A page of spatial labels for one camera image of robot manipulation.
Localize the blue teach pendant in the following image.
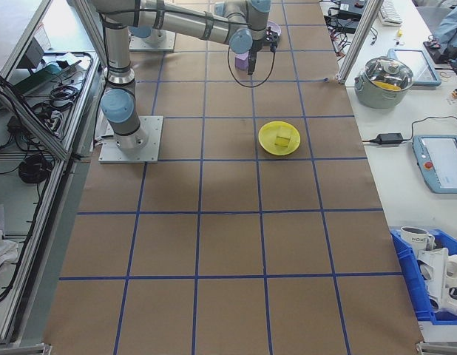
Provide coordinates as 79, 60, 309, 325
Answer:
411, 134, 457, 194
387, 47, 443, 88

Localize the black power adapter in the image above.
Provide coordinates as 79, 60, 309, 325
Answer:
376, 132, 405, 145

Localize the black looping wrist cable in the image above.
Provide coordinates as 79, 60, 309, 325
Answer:
227, 47, 277, 89

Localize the aluminium profile post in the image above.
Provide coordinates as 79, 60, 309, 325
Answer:
336, 0, 380, 85

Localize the black cable bundle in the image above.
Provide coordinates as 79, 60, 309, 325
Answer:
30, 84, 84, 125

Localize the black adapter cable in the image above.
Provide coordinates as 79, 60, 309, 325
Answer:
362, 115, 457, 143

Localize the silver cooking pot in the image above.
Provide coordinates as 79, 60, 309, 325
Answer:
353, 55, 414, 109

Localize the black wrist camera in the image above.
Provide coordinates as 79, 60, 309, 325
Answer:
265, 31, 282, 52

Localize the metal V-shaped frame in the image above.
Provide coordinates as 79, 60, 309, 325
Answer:
0, 0, 104, 347

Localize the aluminium profile bar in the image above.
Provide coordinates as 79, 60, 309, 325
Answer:
0, 342, 52, 355
415, 340, 457, 355

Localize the yellow plate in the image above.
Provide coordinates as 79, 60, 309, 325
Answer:
257, 121, 302, 158

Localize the grey box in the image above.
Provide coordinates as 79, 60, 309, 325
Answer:
17, 36, 47, 70

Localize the black computer box with label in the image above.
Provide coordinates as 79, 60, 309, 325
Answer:
337, 0, 367, 21

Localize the white PVC pipe fitting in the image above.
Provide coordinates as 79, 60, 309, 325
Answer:
416, 246, 457, 316

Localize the white cloth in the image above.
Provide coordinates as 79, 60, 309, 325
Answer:
0, 205, 21, 285

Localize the green board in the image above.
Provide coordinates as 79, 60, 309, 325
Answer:
12, 61, 72, 95

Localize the black coiled cable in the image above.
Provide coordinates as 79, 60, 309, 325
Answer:
17, 153, 54, 185

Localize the white mug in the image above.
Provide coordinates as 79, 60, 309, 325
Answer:
399, 226, 436, 257

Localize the yellow foam block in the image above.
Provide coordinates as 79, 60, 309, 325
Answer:
274, 127, 292, 149

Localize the blue garment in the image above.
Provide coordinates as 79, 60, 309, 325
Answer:
433, 5, 457, 51

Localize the purple foam block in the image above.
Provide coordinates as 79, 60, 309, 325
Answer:
234, 51, 251, 72

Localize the white paper sheet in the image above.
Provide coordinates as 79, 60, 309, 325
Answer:
57, 53, 81, 70

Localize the blue plastic bin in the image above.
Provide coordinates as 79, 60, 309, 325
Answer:
390, 228, 457, 327

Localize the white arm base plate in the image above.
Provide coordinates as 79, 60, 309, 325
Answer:
128, 26, 177, 53
98, 115, 165, 164

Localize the flat black power brick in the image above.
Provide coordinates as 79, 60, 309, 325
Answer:
325, 16, 358, 34

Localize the glass pot lid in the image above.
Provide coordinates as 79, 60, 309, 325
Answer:
363, 55, 414, 92

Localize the white keyboard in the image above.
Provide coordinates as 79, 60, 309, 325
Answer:
378, 0, 404, 27

